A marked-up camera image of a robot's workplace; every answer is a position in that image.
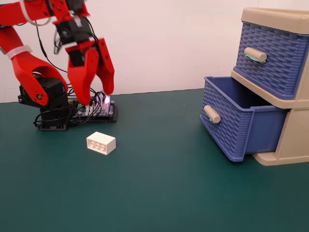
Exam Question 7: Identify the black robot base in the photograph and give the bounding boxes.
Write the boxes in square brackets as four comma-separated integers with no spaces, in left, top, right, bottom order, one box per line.
[17,76,74,131]

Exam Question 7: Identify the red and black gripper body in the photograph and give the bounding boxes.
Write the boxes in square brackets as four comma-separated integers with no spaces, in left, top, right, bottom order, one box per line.
[65,40,100,68]

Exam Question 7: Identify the beige drawer handle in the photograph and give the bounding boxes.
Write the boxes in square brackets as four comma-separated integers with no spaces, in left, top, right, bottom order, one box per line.
[243,47,267,64]
[203,105,221,124]

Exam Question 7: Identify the controller circuit board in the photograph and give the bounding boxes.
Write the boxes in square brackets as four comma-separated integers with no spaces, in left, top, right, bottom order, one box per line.
[70,95,119,123]

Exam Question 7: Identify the white toy brick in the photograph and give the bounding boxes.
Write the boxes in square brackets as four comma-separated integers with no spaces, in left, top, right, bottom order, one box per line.
[86,131,116,155]

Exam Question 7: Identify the red flat gripper finger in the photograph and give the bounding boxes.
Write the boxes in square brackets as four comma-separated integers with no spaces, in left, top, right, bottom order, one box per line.
[97,38,115,96]

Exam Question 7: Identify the beige drawer cabinet frame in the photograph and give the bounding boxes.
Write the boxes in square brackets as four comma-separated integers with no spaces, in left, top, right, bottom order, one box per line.
[230,7,309,166]

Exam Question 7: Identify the blue wicker-pattern drawer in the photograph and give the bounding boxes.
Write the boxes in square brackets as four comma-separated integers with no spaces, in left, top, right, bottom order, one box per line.
[199,76,290,162]
[233,21,309,100]

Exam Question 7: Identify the white cable tie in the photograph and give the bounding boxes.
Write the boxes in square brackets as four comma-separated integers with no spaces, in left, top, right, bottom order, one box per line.
[6,45,33,60]
[19,0,53,27]

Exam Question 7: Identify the dark green table mat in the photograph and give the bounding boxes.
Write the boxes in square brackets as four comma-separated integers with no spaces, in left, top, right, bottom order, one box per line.
[0,88,309,232]

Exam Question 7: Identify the red rounded gripper finger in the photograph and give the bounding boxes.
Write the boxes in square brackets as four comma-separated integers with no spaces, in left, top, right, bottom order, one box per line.
[67,48,99,106]

